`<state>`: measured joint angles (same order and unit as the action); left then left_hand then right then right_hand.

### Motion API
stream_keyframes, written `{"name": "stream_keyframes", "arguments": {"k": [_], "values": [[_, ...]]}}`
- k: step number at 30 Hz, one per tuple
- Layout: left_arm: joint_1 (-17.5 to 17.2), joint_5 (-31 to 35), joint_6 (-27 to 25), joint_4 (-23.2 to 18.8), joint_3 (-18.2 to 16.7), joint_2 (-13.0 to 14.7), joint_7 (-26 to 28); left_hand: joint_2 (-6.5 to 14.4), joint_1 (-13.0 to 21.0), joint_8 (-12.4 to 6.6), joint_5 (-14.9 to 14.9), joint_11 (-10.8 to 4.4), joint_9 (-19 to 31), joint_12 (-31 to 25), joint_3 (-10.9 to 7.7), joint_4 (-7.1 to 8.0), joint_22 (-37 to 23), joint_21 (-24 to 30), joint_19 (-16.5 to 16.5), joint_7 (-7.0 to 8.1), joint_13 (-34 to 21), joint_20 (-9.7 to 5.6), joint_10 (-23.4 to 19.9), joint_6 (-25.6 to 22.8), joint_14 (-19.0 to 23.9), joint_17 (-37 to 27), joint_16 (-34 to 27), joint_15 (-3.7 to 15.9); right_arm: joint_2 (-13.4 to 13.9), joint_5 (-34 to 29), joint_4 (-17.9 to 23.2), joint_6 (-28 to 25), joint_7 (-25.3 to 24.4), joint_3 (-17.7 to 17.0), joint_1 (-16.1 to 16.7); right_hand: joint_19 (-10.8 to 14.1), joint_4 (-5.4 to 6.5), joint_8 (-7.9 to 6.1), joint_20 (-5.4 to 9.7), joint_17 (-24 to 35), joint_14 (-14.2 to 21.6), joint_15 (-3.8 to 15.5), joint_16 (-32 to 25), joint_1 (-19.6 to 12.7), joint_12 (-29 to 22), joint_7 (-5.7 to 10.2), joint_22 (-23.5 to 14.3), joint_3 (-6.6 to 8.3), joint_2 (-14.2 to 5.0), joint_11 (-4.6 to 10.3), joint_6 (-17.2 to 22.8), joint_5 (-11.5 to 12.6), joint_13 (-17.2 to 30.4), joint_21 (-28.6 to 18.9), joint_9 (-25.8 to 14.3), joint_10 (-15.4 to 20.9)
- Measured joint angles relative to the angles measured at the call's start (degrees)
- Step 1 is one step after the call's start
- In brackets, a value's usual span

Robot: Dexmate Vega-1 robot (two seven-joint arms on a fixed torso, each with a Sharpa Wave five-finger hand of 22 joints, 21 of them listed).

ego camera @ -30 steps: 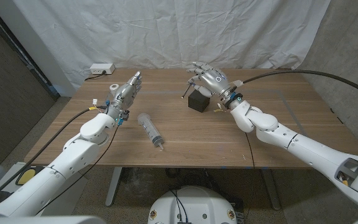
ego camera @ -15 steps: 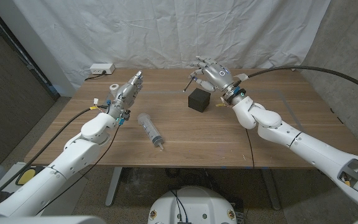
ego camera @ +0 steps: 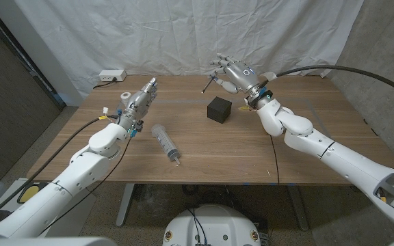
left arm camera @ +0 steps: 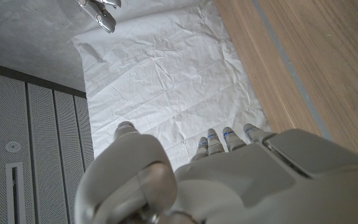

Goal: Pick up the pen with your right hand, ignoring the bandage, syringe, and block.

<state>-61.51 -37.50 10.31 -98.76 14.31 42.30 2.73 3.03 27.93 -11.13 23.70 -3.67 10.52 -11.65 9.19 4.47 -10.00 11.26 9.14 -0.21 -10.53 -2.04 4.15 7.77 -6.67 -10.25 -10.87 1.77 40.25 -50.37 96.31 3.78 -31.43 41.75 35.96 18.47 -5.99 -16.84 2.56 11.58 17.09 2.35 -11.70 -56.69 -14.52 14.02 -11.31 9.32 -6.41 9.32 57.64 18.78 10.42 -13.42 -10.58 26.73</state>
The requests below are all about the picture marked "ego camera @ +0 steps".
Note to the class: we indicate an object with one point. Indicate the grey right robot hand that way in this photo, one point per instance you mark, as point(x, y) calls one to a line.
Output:
point(245, 77)

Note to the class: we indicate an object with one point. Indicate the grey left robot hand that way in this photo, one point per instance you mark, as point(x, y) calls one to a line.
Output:
point(137, 106)

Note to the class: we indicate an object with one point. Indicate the thin black pen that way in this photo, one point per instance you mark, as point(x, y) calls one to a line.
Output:
point(206, 86)

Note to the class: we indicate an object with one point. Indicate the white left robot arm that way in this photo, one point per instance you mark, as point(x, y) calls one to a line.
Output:
point(63, 191)

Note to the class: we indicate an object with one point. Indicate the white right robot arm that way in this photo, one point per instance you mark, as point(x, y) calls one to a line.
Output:
point(347, 160)

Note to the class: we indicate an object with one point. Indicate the white bandage roll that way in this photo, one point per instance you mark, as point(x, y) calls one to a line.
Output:
point(125, 96)

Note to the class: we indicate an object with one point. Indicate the black cube block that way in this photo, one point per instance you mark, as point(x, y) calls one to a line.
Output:
point(221, 108)

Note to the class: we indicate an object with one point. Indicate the large clear plastic syringe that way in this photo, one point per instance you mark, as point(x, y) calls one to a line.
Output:
point(165, 141)

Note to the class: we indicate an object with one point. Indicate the white power strip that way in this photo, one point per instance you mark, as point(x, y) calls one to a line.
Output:
point(112, 75)

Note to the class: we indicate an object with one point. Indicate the white backdrop cloth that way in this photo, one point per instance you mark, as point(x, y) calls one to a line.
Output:
point(197, 34)

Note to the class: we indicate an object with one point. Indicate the grey metal table leg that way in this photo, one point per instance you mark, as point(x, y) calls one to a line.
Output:
point(298, 208)
point(125, 205)

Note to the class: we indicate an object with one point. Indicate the yellow and black floor device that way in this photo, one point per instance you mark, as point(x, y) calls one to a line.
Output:
point(29, 194)

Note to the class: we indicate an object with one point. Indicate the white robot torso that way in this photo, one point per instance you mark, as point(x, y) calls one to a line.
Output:
point(214, 225)

